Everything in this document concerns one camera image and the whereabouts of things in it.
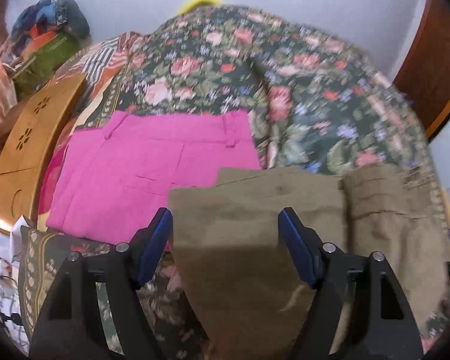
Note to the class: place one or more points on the pink folded pants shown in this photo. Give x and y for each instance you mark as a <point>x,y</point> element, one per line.
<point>114,178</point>

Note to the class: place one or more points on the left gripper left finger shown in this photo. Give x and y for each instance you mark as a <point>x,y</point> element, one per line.
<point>69,325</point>

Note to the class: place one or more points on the floral dark green bedspread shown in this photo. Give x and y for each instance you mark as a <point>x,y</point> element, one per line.
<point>313,102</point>

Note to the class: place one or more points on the striped patchwork sheet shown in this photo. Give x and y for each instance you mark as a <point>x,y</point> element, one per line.
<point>100,61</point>

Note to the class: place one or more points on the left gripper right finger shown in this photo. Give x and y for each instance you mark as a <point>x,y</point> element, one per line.
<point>359,310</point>

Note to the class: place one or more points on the wooden folding lap table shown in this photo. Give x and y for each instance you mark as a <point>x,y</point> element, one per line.
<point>29,147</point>

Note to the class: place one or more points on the blue clothes pile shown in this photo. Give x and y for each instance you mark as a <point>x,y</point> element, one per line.
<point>52,14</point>

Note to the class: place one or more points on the olive khaki pants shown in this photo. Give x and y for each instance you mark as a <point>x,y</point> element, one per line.
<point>249,275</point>

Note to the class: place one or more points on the brown wooden door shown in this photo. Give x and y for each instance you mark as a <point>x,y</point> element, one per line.
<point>424,77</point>

